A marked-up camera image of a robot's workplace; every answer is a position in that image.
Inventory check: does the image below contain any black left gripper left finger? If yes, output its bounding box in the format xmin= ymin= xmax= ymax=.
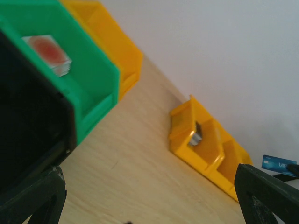
xmin=0 ymin=166 xmax=67 ymax=224

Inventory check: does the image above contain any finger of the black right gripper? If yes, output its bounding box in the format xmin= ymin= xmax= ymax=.
xmin=273 ymin=164 xmax=299 ymax=182

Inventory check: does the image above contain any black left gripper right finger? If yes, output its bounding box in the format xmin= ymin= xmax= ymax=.
xmin=235 ymin=164 xmax=299 ymax=224

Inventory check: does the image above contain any yellow bin with red cards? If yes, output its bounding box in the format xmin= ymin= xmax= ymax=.
xmin=207 ymin=131 xmax=253 ymax=201

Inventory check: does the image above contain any black card stack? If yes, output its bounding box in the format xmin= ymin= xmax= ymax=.
xmin=188 ymin=122 xmax=202 ymax=146

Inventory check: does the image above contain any yellow bin with black cards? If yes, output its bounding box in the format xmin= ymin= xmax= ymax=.
xmin=169 ymin=95 xmax=225 ymax=176

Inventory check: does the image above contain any red round card stack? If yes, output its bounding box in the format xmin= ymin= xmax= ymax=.
xmin=22 ymin=35 xmax=72 ymax=77

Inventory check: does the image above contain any green bin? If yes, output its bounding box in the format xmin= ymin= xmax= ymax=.
xmin=0 ymin=0 xmax=119 ymax=143

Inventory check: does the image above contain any yellow bin left side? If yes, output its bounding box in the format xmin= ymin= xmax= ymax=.
xmin=62 ymin=0 xmax=142 ymax=100

